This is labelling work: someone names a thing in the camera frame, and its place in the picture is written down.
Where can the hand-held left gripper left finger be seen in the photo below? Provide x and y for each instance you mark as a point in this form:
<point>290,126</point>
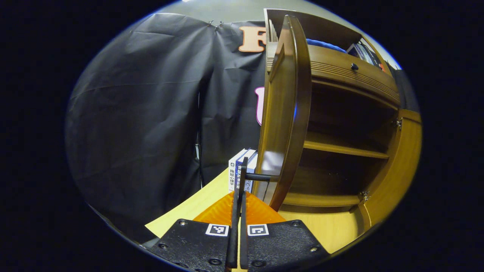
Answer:
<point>232,245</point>

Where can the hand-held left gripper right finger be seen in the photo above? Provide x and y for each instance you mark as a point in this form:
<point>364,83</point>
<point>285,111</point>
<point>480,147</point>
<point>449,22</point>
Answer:
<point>244,245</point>

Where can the wooden double-door shoe cabinet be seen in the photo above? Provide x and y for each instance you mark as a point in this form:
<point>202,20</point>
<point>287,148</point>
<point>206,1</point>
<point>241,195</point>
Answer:
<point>340,147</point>

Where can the wooden cabinet door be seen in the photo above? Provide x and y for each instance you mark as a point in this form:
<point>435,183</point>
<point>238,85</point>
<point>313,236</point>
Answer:
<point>397,170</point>
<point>283,113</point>

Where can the wooden cabinet drawer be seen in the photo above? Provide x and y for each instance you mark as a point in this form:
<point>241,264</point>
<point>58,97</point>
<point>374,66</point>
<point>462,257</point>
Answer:
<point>332,60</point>

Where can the blue and white paperback book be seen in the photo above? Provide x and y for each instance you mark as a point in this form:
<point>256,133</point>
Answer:
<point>250,166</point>

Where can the black backdrop cloth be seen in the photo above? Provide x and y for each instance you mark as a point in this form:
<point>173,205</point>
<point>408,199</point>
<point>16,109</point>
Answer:
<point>143,113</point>

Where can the folded blue towel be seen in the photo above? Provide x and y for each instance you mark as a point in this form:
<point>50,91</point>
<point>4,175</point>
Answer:
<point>325,45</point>

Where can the blue cover book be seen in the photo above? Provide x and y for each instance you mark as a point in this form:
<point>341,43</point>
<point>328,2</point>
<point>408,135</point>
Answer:
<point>353,51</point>

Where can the light spine book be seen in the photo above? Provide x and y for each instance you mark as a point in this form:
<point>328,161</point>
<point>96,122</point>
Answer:
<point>365,53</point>

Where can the dark spine book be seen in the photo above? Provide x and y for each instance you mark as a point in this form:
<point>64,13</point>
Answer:
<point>376,60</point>

